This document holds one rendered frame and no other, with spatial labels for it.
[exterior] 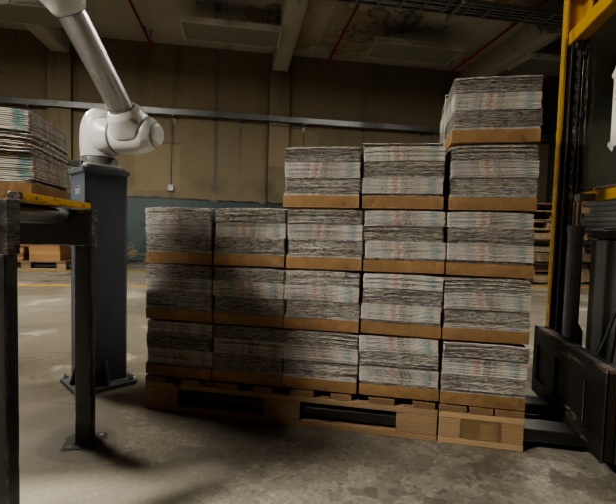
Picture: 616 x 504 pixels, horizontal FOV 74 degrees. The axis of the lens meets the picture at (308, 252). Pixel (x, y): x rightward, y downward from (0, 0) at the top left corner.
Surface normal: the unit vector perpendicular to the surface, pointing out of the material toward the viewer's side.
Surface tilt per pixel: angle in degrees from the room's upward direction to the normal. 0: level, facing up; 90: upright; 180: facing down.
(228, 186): 90
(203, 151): 90
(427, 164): 90
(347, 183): 90
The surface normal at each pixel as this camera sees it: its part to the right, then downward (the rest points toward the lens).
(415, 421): -0.18, 0.04
